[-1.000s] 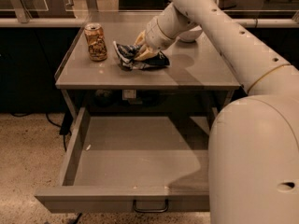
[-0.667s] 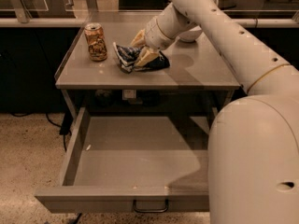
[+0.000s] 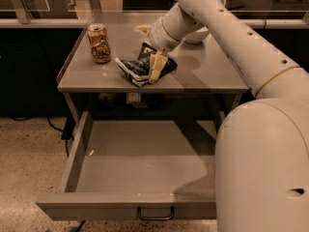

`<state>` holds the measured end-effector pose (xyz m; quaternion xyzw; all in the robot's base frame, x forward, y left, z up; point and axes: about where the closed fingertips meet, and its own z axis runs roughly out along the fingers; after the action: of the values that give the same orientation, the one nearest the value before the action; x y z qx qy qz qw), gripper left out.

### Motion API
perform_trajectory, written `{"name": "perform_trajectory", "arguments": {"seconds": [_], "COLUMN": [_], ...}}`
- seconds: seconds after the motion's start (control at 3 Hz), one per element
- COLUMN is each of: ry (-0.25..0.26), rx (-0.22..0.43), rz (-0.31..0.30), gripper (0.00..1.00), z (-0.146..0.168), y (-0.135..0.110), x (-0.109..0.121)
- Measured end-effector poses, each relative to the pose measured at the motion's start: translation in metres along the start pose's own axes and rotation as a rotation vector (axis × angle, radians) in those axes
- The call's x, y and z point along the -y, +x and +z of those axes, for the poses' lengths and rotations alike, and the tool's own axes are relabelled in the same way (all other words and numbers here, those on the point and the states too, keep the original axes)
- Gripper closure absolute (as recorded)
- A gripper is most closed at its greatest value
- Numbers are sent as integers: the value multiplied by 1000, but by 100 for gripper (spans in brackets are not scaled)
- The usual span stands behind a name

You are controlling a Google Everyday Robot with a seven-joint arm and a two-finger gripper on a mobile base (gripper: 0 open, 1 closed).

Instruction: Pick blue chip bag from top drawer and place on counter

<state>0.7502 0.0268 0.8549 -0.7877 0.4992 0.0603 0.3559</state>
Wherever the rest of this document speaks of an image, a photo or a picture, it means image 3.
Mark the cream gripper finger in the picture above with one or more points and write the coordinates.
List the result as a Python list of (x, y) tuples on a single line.
[(144, 29), (157, 62)]

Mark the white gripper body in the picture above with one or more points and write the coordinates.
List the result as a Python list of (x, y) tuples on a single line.
[(159, 36)]

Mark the blue chip bag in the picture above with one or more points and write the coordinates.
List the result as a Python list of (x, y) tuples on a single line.
[(137, 71)]

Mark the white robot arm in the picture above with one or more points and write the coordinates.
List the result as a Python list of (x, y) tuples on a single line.
[(261, 151)]

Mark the grey cabinet counter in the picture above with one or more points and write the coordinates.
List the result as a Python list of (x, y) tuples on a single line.
[(202, 68)]

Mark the open grey drawer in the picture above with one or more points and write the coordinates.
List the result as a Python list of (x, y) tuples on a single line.
[(118, 165)]

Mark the white bowl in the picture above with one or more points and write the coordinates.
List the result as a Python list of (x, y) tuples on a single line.
[(198, 36)]

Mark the white power outlet box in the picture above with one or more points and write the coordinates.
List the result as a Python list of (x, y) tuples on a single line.
[(133, 97)]

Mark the gold soda can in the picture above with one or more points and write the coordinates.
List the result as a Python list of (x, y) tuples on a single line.
[(98, 40)]

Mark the white horizontal rail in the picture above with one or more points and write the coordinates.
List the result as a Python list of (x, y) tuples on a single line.
[(81, 23)]

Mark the black drawer handle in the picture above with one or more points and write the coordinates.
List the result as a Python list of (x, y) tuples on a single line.
[(155, 213)]

